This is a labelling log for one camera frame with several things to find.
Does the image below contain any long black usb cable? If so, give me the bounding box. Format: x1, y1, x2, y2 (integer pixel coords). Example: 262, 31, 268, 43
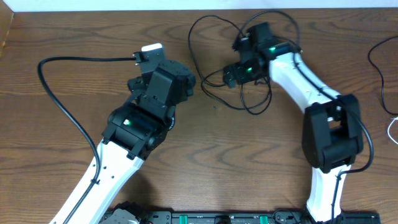
368, 35, 398, 116

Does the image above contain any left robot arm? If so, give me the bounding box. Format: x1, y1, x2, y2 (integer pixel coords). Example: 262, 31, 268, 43
52, 60, 196, 223

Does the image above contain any right camera black cable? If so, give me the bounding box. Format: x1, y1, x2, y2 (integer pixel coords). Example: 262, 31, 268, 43
238, 10, 375, 224

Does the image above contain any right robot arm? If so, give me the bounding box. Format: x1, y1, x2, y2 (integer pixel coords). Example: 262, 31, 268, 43
223, 22, 363, 223

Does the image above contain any camera black cable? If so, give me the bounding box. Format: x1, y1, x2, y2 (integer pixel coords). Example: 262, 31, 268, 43
238, 10, 375, 224
37, 56, 137, 224

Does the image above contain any left camera black cable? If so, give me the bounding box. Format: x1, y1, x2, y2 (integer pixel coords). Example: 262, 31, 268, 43
37, 56, 137, 224

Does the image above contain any white usb cable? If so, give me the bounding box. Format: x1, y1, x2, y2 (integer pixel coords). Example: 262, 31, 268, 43
387, 116, 398, 146

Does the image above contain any short black usb cable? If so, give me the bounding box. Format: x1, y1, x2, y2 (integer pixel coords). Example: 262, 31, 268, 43
187, 14, 273, 116

